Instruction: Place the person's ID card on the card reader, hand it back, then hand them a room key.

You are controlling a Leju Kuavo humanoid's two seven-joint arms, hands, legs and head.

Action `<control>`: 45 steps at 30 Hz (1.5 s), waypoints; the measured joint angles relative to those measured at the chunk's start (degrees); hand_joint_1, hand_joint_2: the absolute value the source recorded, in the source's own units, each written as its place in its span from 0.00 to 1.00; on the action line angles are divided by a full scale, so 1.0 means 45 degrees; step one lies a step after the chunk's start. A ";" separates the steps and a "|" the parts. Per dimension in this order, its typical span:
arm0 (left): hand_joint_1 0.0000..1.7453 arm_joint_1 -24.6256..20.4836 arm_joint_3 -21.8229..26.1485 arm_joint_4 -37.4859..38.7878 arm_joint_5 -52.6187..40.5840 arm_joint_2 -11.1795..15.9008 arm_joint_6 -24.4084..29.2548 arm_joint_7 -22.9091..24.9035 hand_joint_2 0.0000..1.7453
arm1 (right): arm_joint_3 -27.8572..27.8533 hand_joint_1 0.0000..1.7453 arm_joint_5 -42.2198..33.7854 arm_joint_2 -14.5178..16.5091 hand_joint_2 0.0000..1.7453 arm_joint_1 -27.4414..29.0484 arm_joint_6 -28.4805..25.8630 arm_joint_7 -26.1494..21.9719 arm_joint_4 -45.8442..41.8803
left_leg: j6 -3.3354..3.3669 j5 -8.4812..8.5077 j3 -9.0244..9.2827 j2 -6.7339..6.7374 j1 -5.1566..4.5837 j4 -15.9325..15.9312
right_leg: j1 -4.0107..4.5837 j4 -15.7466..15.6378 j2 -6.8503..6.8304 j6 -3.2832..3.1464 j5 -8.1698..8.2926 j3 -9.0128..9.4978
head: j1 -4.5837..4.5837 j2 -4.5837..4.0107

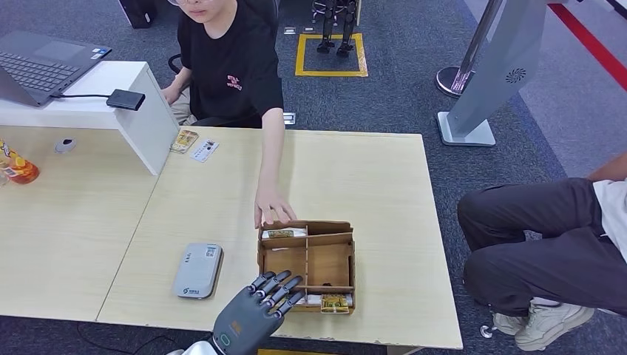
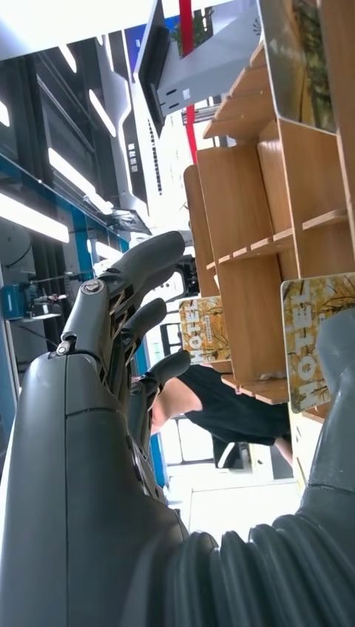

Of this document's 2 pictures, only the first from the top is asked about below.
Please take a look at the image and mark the person's right hand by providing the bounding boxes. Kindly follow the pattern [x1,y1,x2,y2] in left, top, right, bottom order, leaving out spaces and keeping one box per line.
[161,84,183,107]

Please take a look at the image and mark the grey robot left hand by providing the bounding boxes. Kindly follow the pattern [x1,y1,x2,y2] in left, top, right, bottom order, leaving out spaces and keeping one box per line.
[210,270,305,355]

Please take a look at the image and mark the person's left hand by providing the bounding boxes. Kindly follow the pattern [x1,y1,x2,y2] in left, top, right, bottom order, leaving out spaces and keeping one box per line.
[254,186,298,230]

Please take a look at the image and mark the white ID card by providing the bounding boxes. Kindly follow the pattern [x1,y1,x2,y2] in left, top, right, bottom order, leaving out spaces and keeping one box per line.
[189,139,220,163]

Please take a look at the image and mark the wooden divided organizer box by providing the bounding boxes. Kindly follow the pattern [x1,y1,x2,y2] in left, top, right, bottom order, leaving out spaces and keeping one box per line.
[257,220,356,315]

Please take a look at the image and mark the white card sleeve stack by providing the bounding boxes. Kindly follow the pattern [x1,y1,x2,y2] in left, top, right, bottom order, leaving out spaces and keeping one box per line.
[304,294,353,306]
[262,226,308,240]

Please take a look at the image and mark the person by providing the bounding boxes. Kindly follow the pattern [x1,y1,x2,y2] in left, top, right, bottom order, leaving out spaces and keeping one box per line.
[161,0,298,230]
[456,154,627,352]

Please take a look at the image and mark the white desk riser shelf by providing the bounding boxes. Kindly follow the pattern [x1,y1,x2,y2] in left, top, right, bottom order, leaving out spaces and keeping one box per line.
[0,61,180,176]

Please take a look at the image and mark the small black box device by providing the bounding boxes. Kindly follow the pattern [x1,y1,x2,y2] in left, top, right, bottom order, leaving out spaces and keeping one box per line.
[105,89,146,112]

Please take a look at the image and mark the black case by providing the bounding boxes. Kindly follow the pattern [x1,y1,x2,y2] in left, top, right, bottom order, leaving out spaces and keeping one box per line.
[117,0,159,30]

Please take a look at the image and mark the dark grey laptop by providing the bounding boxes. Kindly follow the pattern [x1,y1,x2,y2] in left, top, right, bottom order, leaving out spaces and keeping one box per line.
[0,30,112,108]

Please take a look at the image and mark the yellow floor tape square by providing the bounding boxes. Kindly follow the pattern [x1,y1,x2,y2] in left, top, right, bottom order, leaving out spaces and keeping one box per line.
[294,33,369,78]

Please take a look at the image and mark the black humanoid robot legs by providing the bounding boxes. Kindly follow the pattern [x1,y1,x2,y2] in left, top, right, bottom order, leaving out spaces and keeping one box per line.
[311,0,359,58]

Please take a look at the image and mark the orange drink bottle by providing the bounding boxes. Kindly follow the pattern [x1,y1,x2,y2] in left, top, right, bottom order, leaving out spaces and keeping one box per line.
[0,141,40,186]

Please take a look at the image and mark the beige sneaker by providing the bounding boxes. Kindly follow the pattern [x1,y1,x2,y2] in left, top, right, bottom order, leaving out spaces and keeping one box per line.
[513,302,596,352]
[492,311,532,337]

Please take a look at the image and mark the grey kiosk stand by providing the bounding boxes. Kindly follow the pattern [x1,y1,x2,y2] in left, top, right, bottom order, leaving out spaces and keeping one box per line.
[436,0,549,147]

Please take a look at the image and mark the red floor tape strip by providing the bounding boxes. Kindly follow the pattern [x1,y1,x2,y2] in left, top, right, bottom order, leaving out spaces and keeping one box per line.
[547,3,627,92]

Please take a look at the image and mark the black floor cable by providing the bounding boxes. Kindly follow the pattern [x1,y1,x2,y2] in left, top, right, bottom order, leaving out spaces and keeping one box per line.
[75,322,180,355]

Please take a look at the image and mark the chrome stanchion post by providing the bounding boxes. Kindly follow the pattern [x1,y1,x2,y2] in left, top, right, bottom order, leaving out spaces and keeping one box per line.
[435,0,506,99]

